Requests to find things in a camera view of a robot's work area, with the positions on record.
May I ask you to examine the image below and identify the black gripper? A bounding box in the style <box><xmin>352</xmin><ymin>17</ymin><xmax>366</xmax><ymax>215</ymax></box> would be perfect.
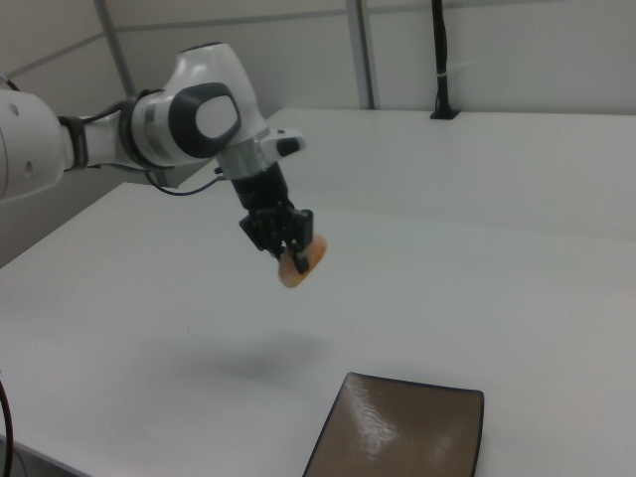
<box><xmin>231</xmin><ymin>163</ymin><xmax>316</xmax><ymax>275</ymax></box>

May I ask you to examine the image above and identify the round golden bread bun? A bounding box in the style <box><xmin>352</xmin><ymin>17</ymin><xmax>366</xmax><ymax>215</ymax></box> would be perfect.
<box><xmin>276</xmin><ymin>235</ymin><xmax>329</xmax><ymax>290</ymax></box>

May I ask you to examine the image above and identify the brown rectangular ceramic plate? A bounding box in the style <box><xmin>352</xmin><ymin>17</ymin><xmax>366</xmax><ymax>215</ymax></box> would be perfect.
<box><xmin>301</xmin><ymin>371</ymin><xmax>486</xmax><ymax>477</ymax></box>

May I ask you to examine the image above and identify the black pole with base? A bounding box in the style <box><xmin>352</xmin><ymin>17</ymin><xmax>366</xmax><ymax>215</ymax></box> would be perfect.
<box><xmin>428</xmin><ymin>0</ymin><xmax>461</xmax><ymax>122</ymax></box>

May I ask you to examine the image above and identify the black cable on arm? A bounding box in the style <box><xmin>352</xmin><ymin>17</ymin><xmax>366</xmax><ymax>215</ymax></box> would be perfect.
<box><xmin>142</xmin><ymin>167</ymin><xmax>224</xmax><ymax>197</ymax></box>

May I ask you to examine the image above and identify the black strap on arm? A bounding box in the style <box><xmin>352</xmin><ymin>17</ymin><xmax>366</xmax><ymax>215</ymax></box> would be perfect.
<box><xmin>58</xmin><ymin>114</ymin><xmax>93</xmax><ymax>172</ymax></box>

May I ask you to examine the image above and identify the thin dark cable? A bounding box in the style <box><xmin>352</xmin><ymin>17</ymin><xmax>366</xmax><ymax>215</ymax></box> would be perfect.
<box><xmin>0</xmin><ymin>378</ymin><xmax>17</xmax><ymax>477</ymax></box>

